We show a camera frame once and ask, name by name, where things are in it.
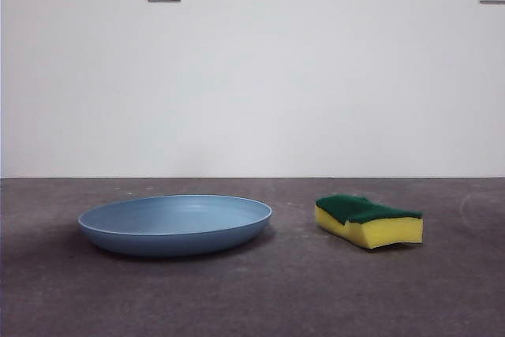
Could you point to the light blue round plate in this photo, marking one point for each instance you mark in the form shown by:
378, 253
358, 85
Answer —
173, 226

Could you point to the yellow sponge with green scourer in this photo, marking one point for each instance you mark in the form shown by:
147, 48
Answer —
378, 230

